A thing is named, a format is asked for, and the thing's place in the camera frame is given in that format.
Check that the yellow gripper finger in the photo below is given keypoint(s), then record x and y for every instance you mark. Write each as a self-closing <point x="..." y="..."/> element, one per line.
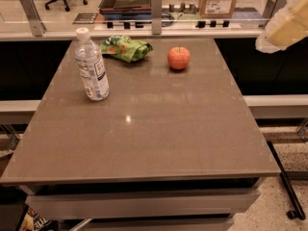
<point x="288" y="26"/>

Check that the green snack bag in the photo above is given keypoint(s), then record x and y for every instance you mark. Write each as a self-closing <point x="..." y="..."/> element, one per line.
<point x="126" y="49"/>

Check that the black floor bar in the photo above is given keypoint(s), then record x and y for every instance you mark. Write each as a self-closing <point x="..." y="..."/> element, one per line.
<point x="287" y="177"/>

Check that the clear plastic water bottle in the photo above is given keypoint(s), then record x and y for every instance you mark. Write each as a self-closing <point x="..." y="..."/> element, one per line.
<point x="91" y="66"/>

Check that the red apple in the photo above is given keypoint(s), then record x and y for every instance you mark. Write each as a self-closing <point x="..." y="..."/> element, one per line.
<point x="178" y="57"/>

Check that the left metal bracket post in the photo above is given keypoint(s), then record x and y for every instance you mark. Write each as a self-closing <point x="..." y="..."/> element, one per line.
<point x="36" y="26"/>

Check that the grey table drawer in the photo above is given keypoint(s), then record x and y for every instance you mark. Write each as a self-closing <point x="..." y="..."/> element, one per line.
<point x="143" y="204"/>

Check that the magazine under table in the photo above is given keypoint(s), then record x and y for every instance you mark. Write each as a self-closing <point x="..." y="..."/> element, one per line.
<point x="33" y="221"/>

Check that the cardboard box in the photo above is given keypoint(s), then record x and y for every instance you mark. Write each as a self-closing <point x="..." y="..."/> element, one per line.
<point x="216" y="8"/>

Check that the middle metal bracket post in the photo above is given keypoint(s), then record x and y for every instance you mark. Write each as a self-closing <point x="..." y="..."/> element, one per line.
<point x="156" y="16"/>

